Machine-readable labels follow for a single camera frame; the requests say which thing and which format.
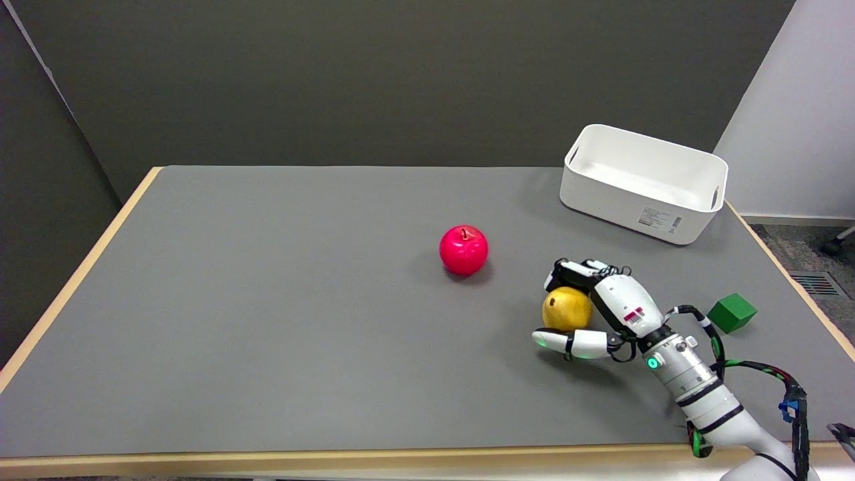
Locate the black chair caster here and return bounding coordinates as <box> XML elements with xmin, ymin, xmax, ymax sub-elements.
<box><xmin>820</xmin><ymin>226</ymin><xmax>855</xmax><ymax>258</ymax></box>

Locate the white plastic bin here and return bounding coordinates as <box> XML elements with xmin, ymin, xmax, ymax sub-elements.
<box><xmin>559</xmin><ymin>124</ymin><xmax>729</xmax><ymax>246</ymax></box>

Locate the floor vent grille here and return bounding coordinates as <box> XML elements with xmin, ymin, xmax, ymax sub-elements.
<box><xmin>788</xmin><ymin>270</ymin><xmax>852</xmax><ymax>301</ymax></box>

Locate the black green robot cable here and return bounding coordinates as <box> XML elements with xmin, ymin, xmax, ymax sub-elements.
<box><xmin>661</xmin><ymin>305</ymin><xmax>810</xmax><ymax>481</ymax></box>

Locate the green cube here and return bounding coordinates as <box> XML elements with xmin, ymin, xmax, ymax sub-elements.
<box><xmin>707</xmin><ymin>293</ymin><xmax>759</xmax><ymax>334</ymax></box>

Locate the yellow pear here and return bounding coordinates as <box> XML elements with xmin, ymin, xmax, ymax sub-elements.
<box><xmin>542</xmin><ymin>287</ymin><xmax>594</xmax><ymax>332</ymax></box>

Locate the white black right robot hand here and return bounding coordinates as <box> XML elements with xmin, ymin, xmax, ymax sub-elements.
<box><xmin>532</xmin><ymin>259</ymin><xmax>674</xmax><ymax>362</ymax></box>

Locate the red apple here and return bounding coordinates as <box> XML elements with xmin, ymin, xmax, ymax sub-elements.
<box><xmin>439</xmin><ymin>225</ymin><xmax>490</xmax><ymax>277</ymax></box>

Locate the grey table mat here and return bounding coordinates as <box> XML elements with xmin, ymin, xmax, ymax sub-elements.
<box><xmin>0</xmin><ymin>165</ymin><xmax>855</xmax><ymax>459</ymax></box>

